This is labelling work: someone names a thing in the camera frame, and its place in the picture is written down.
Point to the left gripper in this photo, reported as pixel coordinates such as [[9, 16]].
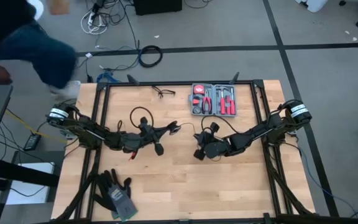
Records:
[[149, 137]]

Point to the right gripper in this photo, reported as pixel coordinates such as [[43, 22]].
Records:
[[216, 147]]

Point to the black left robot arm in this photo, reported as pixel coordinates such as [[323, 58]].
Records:
[[85, 133]]

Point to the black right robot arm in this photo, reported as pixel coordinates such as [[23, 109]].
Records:
[[253, 135]]

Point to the black tape roll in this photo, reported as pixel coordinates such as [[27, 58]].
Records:
[[197, 110]]

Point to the black safety glasses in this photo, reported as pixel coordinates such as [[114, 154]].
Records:
[[161, 93]]

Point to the red utility knife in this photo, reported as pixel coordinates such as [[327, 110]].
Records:
[[196, 101]]

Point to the red tape measure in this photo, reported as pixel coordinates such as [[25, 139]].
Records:
[[199, 89]]

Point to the grey plastic tool case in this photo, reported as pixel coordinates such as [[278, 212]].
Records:
[[213, 90]]

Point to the black grey work glove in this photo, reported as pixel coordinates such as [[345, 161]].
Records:
[[102, 199], [121, 202]]

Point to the black box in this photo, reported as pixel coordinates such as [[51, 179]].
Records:
[[157, 7]]

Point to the black power adapter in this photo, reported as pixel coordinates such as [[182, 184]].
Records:
[[32, 142]]

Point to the white power strip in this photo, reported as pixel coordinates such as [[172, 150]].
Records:
[[91, 19]]

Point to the person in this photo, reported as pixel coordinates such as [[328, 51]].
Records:
[[42, 56]]

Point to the white flat box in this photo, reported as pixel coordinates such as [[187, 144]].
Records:
[[30, 194]]

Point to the brown cardboard piece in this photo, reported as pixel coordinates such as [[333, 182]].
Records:
[[58, 7]]

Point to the white plastic object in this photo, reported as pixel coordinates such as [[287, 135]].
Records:
[[317, 4]]

